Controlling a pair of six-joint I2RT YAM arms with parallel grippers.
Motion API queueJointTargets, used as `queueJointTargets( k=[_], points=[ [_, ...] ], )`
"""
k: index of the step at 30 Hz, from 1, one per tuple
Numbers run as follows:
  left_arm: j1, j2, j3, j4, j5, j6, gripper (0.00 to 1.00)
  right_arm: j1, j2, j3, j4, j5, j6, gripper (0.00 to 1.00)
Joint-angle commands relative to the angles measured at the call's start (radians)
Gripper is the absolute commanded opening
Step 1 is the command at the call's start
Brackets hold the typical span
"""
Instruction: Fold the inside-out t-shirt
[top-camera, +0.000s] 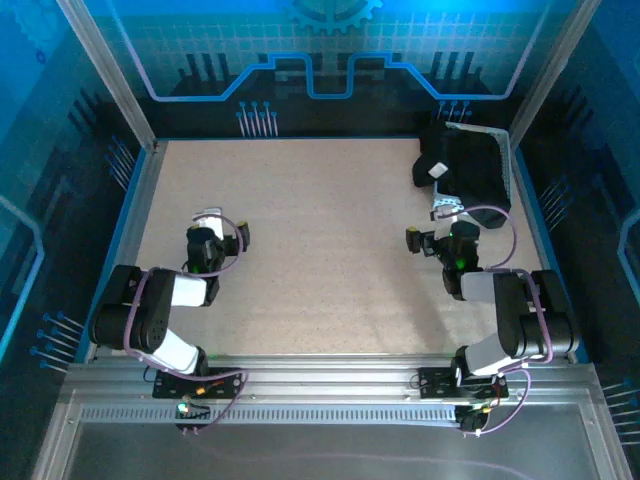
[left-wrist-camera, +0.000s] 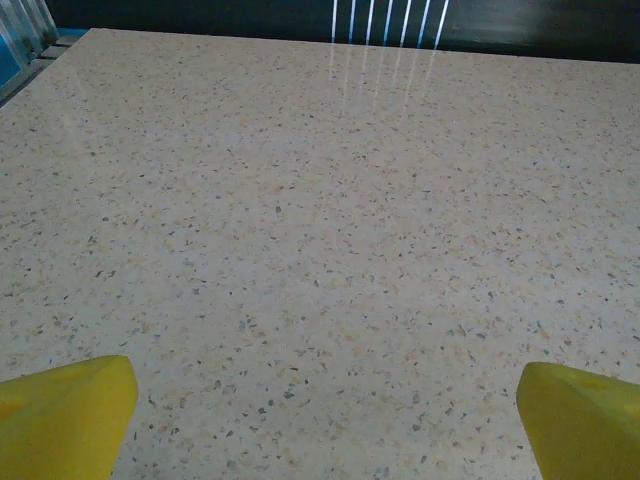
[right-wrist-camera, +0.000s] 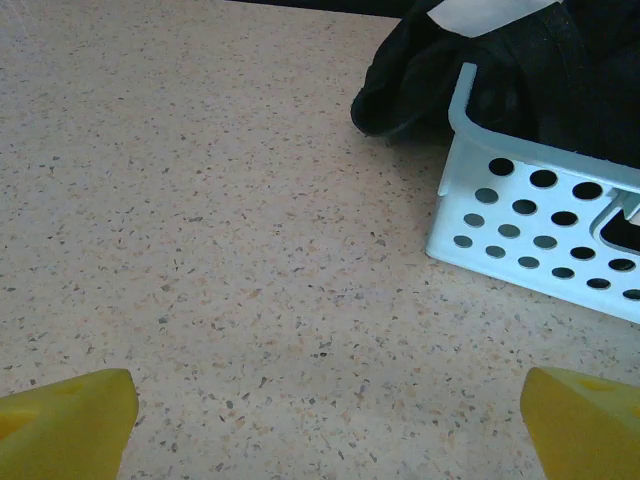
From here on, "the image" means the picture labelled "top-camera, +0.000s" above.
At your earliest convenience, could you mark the slotted grey cable duct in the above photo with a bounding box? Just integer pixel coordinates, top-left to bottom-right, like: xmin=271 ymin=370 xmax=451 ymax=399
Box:
xmin=79 ymin=404 xmax=464 ymax=427

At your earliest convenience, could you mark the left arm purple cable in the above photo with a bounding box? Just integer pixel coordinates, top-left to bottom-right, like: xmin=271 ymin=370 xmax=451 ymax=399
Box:
xmin=122 ymin=214 xmax=250 ymax=374

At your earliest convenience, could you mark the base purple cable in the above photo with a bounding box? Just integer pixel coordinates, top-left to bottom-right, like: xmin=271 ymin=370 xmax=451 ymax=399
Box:
xmin=180 ymin=370 xmax=250 ymax=437
xmin=462 ymin=369 xmax=532 ymax=439

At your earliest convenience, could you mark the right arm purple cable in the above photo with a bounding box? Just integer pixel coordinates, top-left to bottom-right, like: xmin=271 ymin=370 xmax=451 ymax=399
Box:
xmin=439 ymin=204 xmax=556 ymax=374

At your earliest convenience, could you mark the black cable connector block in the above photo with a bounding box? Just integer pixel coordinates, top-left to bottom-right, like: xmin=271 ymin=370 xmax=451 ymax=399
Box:
xmin=174 ymin=399 xmax=211 ymax=436
xmin=457 ymin=404 xmax=489 ymax=437

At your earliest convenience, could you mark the aluminium frame post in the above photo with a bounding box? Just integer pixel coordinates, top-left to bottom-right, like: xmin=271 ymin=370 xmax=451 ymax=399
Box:
xmin=55 ymin=0 xmax=160 ymax=152
xmin=503 ymin=0 xmax=604 ymax=151

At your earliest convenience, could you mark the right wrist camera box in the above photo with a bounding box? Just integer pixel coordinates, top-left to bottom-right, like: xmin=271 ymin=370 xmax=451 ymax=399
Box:
xmin=429 ymin=204 xmax=471 ymax=226

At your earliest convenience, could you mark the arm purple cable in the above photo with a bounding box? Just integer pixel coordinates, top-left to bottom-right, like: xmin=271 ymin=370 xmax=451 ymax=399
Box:
xmin=439 ymin=204 xmax=556 ymax=374
xmin=122 ymin=214 xmax=250 ymax=374

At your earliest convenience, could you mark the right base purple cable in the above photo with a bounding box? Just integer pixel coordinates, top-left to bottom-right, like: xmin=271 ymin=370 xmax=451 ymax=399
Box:
xmin=462 ymin=369 xmax=532 ymax=439

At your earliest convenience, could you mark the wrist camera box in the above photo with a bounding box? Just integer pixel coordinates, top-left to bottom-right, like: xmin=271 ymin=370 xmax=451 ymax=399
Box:
xmin=429 ymin=204 xmax=471 ymax=226
xmin=192 ymin=207 xmax=225 ymax=240

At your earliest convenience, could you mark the light blue perforated plastic basket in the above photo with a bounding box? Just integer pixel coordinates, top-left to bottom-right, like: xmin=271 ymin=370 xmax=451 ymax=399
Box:
xmin=430 ymin=121 xmax=512 ymax=211

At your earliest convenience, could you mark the blue table edge strip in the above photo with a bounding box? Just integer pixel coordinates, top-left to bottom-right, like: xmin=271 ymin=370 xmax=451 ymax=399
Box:
xmin=513 ymin=144 xmax=591 ymax=364

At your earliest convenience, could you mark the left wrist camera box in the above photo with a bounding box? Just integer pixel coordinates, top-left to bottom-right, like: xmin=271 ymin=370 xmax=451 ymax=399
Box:
xmin=192 ymin=207 xmax=225 ymax=240

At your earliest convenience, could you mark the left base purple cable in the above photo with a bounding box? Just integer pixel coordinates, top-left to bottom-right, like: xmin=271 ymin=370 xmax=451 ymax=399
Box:
xmin=180 ymin=370 xmax=250 ymax=437

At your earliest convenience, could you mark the black t-shirt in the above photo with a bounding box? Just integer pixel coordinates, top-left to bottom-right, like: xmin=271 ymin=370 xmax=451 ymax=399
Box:
xmin=409 ymin=117 xmax=512 ymax=231

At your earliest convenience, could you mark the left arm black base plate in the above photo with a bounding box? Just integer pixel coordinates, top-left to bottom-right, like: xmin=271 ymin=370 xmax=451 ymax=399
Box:
xmin=152 ymin=367 xmax=242 ymax=401

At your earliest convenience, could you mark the aluminium mounting rail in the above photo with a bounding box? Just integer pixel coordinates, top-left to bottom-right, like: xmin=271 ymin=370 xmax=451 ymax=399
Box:
xmin=64 ymin=353 xmax=601 ymax=401

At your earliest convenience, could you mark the steel plate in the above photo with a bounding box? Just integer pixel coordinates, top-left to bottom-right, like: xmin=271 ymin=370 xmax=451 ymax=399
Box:
xmin=32 ymin=424 xmax=616 ymax=480

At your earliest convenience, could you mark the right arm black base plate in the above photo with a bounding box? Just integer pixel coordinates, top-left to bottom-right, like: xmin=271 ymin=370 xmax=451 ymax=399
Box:
xmin=417 ymin=367 xmax=510 ymax=400

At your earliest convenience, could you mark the aluminium side rail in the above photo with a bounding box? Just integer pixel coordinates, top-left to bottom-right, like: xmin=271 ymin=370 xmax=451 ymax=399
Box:
xmin=97 ymin=141 xmax=166 ymax=357

